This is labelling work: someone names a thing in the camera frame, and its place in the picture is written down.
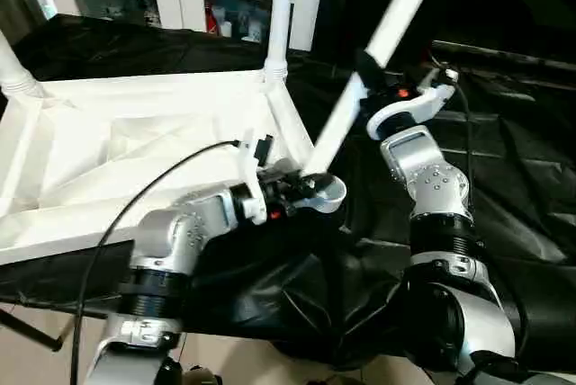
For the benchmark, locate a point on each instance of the black tripod leg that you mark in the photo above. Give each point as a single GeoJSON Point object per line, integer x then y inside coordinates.
{"type": "Point", "coordinates": [31, 329]}

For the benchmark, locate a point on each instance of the white plastic table top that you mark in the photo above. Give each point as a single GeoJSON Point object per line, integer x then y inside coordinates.
{"type": "Point", "coordinates": [108, 133]}

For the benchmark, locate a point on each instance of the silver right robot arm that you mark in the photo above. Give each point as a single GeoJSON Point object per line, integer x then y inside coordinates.
{"type": "Point", "coordinates": [441, 223]}

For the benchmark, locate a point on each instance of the black metal rod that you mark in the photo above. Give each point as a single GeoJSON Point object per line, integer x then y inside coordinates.
{"type": "Point", "coordinates": [513, 54]}

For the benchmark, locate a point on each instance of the black plastic mat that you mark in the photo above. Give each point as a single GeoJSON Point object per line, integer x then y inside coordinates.
{"type": "Point", "coordinates": [522, 178]}

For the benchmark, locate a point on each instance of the white plastic table leg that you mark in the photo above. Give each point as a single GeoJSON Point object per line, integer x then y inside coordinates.
{"type": "Point", "coordinates": [387, 34]}
{"type": "Point", "coordinates": [16, 66]}
{"type": "Point", "coordinates": [281, 16]}

